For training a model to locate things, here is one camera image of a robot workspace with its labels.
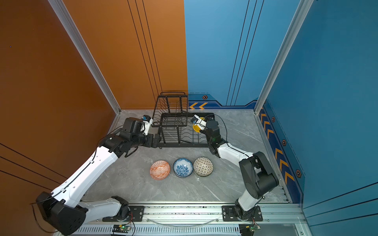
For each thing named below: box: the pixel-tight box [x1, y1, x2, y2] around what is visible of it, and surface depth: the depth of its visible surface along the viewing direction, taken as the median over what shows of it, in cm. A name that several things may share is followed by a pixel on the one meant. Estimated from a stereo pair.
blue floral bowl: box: [172, 157, 194, 178], surface depth 87 cm
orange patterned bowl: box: [149, 159, 171, 181], surface depth 88 cm
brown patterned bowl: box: [192, 156, 215, 177], surface depth 88 cm
